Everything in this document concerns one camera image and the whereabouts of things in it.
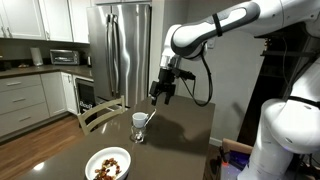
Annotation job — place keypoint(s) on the light wooden chair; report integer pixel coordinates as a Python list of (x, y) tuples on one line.
[(100, 110)]

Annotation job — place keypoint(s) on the white ceramic bowl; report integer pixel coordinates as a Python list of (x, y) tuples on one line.
[(123, 158)]

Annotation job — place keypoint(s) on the small dark bottle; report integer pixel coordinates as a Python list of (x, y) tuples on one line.
[(89, 62)]

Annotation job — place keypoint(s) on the stainless steel refrigerator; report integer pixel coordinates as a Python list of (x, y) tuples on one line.
[(130, 50)]

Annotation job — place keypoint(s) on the silver spoon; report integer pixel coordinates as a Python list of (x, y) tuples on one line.
[(150, 117)]

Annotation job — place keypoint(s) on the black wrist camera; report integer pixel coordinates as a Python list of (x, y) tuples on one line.
[(185, 74)]

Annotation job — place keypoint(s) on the white lower kitchen cabinets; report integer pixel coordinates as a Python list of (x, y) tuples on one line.
[(23, 100)]

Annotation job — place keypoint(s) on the brown wooden board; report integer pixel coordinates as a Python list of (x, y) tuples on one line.
[(233, 145)]

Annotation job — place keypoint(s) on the small items on countertop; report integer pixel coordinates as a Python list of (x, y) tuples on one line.
[(23, 65)]

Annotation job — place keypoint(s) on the clear glass cup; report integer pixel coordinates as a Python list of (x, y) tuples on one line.
[(138, 135)]

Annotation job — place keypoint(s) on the nuts and dried fruit pile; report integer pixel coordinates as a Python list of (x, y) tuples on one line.
[(106, 168)]

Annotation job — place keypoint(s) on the white ceramic mug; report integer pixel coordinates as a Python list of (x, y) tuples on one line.
[(139, 119)]

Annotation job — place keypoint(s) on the white kitchen cabinets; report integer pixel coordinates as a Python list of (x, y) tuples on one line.
[(23, 100), (23, 18)]

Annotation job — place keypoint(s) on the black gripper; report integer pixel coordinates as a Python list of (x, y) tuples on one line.
[(166, 76)]

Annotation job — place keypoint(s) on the dark shelving unit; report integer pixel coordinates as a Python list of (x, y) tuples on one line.
[(266, 83)]

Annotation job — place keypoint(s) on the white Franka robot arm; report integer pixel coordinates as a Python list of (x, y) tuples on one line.
[(290, 126)]

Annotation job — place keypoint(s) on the white upper kitchen cabinets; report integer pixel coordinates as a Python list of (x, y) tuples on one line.
[(23, 18)]

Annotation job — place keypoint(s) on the silver toaster oven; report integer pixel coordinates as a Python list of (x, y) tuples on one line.
[(64, 57)]

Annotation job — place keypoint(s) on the white paper towel roll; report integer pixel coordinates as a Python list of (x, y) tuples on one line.
[(36, 56)]

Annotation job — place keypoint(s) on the dark kitchen countertop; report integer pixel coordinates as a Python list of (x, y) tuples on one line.
[(50, 69)]

